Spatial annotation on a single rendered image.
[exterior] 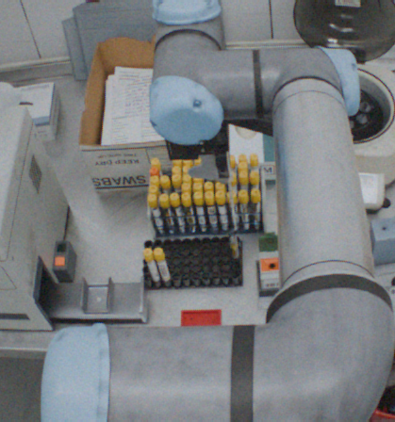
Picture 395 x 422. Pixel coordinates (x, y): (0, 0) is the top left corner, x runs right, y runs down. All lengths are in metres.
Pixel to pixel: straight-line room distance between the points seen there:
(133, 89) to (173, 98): 0.76
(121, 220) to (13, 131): 0.32
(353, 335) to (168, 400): 0.12
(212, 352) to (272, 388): 0.05
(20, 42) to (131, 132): 0.37
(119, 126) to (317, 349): 1.02
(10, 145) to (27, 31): 0.49
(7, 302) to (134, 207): 0.34
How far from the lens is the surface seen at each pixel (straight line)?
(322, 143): 0.61
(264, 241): 1.18
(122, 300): 1.22
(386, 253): 1.24
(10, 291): 1.15
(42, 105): 1.51
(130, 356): 0.44
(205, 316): 1.23
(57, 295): 1.26
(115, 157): 1.31
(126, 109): 1.44
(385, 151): 1.28
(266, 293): 1.22
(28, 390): 2.23
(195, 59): 0.74
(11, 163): 1.11
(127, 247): 1.32
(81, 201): 1.40
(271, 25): 1.52
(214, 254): 1.26
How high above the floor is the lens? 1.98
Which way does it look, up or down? 56 degrees down
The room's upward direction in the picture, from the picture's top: 11 degrees counter-clockwise
